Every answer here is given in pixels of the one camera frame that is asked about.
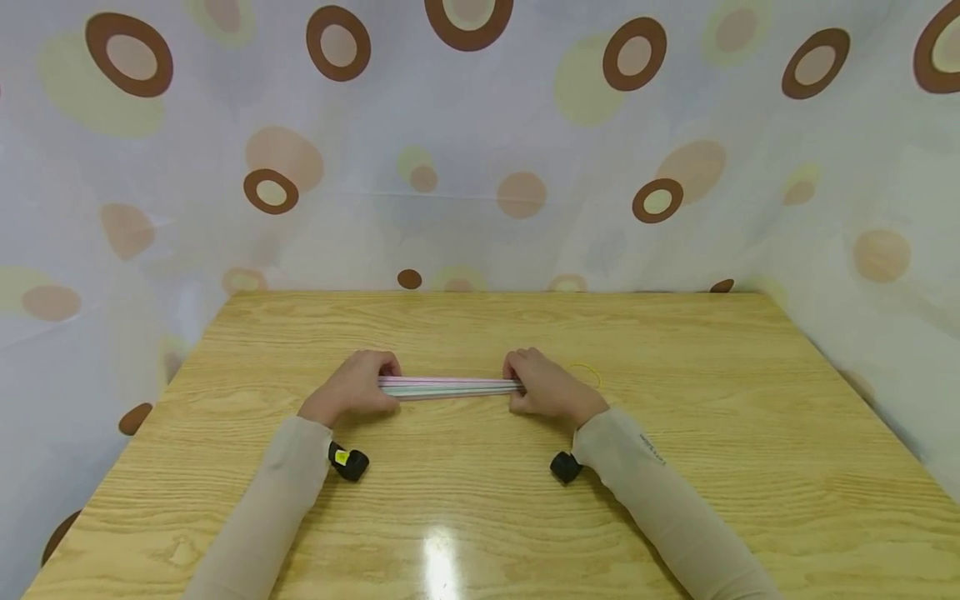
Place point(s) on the black wrist band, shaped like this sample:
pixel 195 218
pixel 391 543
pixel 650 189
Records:
pixel 565 467
pixel 348 461

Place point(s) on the person's left forearm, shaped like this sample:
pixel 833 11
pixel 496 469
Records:
pixel 264 515

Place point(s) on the person's right forearm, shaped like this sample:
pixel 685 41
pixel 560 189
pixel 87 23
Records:
pixel 664 508

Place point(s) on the person's right hand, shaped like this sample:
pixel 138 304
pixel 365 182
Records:
pixel 551 388

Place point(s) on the person's right fingers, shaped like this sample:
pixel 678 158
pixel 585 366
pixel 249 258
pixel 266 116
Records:
pixel 517 363

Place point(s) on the person's left thumb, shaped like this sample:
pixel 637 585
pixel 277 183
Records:
pixel 387 401

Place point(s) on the person's right thumb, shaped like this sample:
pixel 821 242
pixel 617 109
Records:
pixel 520 402

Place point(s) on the bundle of pastel straws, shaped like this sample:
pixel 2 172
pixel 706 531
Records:
pixel 450 387

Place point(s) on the person's left fingers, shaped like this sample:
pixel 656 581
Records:
pixel 387 364

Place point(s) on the yellow rubber band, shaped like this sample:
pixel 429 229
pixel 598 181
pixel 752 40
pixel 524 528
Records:
pixel 586 372

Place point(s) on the person's left hand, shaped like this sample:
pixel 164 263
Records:
pixel 352 388

